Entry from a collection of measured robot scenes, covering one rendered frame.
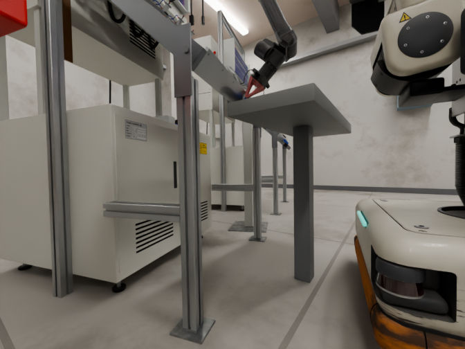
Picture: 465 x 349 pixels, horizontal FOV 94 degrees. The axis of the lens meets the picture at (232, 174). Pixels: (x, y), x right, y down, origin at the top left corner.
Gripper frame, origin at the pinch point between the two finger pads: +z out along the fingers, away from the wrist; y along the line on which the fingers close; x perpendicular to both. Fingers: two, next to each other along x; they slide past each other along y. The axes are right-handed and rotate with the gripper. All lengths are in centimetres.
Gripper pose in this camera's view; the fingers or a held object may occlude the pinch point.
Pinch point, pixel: (247, 95)
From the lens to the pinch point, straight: 95.1
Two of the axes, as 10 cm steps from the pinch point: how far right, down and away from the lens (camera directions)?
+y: -3.3, 0.2, -9.4
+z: -6.4, 7.3, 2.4
